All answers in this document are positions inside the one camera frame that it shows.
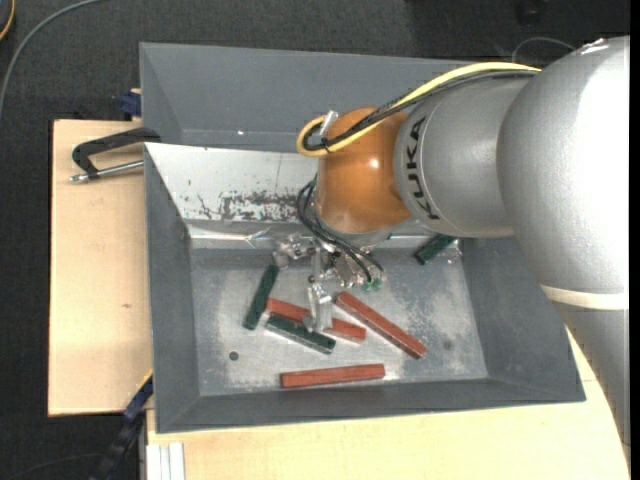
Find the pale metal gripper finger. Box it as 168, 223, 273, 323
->
302, 282, 334, 333
272, 233, 320, 270

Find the red-brown flat block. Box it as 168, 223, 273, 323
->
264, 297, 368, 342
279, 363, 387, 390
334, 291, 428, 360

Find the dark green flat block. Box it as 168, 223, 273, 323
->
264, 315, 337, 356
413, 234, 459, 266
242, 263, 281, 331

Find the grey metal bin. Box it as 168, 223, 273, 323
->
138, 41, 587, 434

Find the pale wood flat board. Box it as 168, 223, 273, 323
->
47, 119, 154, 417

